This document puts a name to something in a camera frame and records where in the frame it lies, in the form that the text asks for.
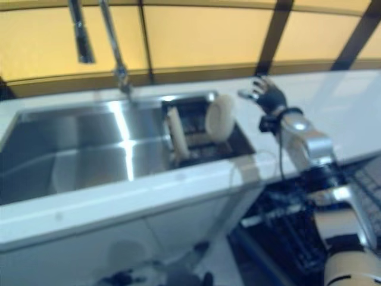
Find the left robot hand dark palm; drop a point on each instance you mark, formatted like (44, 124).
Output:
(125, 278)

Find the right robot hand dark palm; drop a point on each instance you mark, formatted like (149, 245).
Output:
(272, 96)

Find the cream ceramic plate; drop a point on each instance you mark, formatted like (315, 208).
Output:
(220, 117)
(178, 131)

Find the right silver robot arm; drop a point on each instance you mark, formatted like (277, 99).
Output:
(315, 146)

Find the black dish drying rack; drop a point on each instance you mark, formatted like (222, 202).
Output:
(193, 119)

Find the stainless steel sink basin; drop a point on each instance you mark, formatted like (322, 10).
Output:
(74, 143)

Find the chrome pull-down faucet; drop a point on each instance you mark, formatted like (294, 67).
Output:
(114, 44)

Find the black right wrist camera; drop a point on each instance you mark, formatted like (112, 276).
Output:
(268, 123)

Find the dark window frame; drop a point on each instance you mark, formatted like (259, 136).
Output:
(351, 38)

